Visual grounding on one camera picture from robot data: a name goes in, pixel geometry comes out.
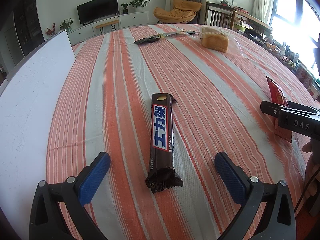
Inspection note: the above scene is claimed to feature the small wooden bench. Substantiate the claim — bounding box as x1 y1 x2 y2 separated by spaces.
95 20 119 35

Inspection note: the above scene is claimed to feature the small dark potted plant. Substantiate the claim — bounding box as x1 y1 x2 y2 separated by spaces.
120 3 129 14

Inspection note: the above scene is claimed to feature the black flat television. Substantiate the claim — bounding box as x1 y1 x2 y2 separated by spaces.
77 0 119 24

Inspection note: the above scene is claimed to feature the bagged bread loaf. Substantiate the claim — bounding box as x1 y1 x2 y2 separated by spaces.
199 27 243 55

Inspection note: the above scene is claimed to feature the dark wooden chair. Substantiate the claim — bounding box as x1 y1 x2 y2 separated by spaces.
205 2 237 29

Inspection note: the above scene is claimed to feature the black display cabinet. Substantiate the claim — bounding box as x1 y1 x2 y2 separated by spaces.
13 0 44 56

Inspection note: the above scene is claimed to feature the person's right hand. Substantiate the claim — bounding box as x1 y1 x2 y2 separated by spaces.
302 139 319 217

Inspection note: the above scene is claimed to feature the striped orange white tablecloth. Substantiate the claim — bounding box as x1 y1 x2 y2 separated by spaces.
46 24 318 239

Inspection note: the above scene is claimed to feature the dark green snack stick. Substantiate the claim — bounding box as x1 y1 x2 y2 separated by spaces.
134 30 198 45

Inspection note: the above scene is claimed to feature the orange lounge chair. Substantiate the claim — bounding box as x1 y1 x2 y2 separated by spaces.
153 0 202 24

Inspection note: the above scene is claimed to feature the white tv cabinet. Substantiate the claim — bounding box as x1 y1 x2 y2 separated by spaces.
68 11 149 45

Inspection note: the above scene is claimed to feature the red flower arrangement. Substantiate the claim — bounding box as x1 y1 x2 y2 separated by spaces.
45 23 56 37

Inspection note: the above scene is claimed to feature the green potted plant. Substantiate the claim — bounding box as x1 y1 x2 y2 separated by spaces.
129 0 151 12

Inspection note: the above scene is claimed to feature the red snack packet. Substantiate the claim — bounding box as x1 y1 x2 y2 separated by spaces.
266 75 293 144

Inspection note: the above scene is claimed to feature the cluttered wooden side table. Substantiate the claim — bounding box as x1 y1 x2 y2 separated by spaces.
236 9 272 38

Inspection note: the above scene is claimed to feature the brown chocolate bar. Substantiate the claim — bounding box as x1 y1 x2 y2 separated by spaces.
145 93 183 194

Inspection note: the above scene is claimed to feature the white cardboard box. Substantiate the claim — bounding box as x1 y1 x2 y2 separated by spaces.
1 31 75 239

